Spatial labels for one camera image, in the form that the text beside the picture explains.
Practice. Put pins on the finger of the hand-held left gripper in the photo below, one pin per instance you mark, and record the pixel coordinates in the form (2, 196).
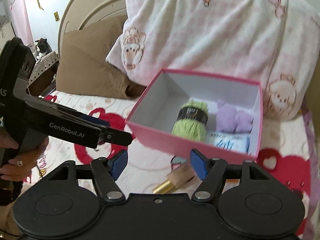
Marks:
(96, 121)
(117, 137)

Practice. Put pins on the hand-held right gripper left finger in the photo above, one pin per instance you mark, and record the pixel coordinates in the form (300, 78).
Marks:
(120, 165)

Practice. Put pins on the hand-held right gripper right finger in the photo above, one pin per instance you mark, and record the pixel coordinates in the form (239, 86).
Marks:
(198, 165)

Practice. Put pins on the beige bottle with gold cap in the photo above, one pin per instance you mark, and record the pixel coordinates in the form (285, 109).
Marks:
(172, 180)

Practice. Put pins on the green yarn ball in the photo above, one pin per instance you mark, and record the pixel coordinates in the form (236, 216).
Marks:
(190, 127)

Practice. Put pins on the blue wet wipes packet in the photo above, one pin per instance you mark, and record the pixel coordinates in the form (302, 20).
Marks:
(230, 141)

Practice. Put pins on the pink cardboard box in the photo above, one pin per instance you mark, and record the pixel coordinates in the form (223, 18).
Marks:
(160, 135)

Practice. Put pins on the purple plush toy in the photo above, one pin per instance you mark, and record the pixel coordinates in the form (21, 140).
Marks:
(232, 117)

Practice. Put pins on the person's left hand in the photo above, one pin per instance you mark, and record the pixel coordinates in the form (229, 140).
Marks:
(25, 165)

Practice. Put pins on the brown pillow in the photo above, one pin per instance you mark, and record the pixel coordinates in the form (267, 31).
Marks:
(87, 67)

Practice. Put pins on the grey patterned cloth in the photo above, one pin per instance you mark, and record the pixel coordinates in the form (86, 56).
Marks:
(46, 61)

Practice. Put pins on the dark grey plush toy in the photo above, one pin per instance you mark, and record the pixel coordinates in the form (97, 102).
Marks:
(42, 47)

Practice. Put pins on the pink hanging cloth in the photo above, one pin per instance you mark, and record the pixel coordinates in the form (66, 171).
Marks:
(23, 17)

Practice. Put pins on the beige headboard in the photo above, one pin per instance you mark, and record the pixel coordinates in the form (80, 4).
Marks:
(82, 7)

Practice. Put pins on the purple cloth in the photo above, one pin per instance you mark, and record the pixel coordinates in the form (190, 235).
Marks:
(311, 130)

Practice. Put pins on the pink checked fleece quilt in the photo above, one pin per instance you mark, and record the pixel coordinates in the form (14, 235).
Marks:
(212, 30)

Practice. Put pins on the yellow wall hook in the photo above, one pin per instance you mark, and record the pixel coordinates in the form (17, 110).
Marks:
(56, 16)

